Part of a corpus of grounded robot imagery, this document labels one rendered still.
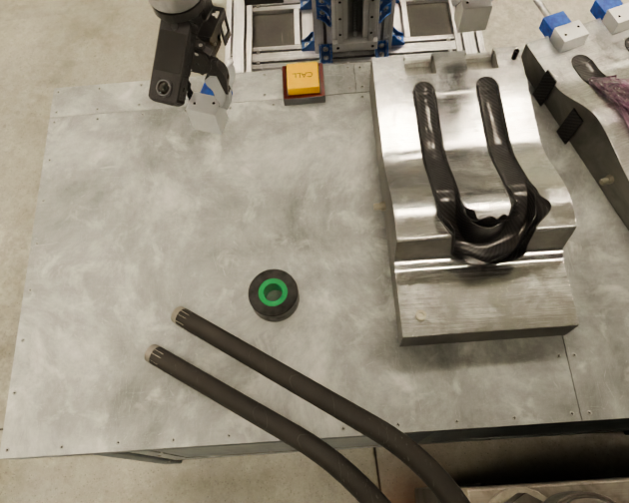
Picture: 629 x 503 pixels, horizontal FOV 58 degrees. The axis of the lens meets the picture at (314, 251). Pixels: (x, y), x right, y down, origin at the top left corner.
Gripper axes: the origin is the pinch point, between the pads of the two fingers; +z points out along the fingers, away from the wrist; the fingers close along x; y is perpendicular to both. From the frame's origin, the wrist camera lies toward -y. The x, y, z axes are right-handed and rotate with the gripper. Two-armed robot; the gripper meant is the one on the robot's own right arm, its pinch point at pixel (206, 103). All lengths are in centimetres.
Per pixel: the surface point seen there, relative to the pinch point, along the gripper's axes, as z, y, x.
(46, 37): 95, 77, 121
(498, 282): 9, -15, -51
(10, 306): 95, -27, 81
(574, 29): 7, 36, -56
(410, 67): 8.6, 22.1, -29.5
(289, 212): 15.0, -8.5, -15.1
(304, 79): 11.4, 17.1, -10.5
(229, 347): 9.5, -35.1, -14.4
